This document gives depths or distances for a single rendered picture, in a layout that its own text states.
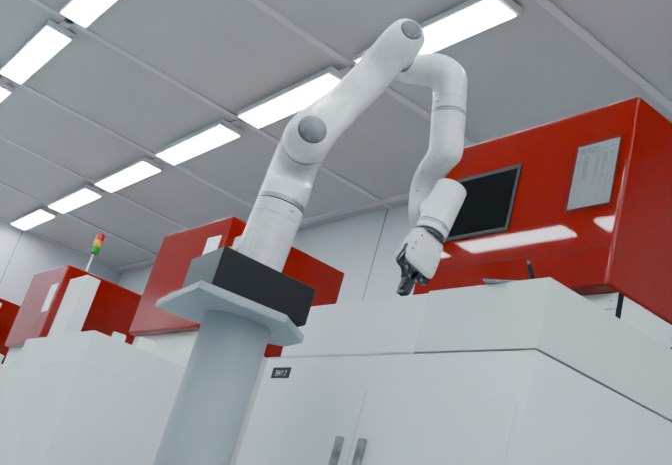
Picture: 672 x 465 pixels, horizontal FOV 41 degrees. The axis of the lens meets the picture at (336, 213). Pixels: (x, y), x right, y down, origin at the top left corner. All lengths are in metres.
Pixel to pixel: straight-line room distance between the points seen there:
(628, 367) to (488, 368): 0.31
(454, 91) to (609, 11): 1.72
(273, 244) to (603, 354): 0.78
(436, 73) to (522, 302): 0.81
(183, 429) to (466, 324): 0.64
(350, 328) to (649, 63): 2.44
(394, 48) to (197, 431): 1.06
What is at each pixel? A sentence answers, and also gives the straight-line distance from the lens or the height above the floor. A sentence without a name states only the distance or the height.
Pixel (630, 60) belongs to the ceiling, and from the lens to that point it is 4.26.
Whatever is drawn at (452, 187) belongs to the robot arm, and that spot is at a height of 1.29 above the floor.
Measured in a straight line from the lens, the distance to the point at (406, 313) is 2.05.
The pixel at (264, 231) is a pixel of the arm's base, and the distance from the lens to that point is 2.09.
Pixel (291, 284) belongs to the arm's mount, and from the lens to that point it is 2.01.
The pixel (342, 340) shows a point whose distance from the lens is 2.21.
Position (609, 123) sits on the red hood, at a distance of 2.76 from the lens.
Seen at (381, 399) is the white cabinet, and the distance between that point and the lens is 2.01.
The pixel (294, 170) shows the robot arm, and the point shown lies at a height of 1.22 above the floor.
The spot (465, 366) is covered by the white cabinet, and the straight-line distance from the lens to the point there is 1.84.
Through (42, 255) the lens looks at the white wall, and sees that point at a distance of 10.15.
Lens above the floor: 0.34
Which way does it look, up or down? 21 degrees up
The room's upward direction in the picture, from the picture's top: 17 degrees clockwise
